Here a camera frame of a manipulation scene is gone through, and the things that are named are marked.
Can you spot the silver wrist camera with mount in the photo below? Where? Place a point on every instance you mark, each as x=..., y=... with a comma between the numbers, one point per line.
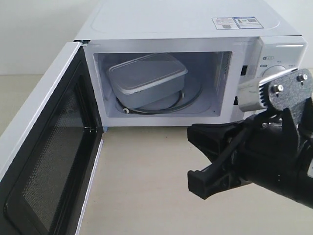
x=281, y=101

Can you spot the white upper power knob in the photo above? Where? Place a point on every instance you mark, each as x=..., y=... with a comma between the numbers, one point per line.
x=273, y=70

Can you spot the printed paper instruction sheet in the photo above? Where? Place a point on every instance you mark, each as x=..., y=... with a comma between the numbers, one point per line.
x=234, y=23

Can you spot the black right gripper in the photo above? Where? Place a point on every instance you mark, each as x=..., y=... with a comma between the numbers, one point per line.
x=277, y=156

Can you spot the white microwave door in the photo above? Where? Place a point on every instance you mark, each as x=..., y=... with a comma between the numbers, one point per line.
x=49, y=151

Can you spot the glass turntable plate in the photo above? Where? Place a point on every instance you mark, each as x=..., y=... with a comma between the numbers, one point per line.
x=194, y=98

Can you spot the translucent plastic lidded container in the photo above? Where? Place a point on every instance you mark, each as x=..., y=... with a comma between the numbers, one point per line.
x=147, y=79

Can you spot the white Midea microwave oven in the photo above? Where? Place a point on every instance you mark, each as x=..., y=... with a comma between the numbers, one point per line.
x=121, y=30

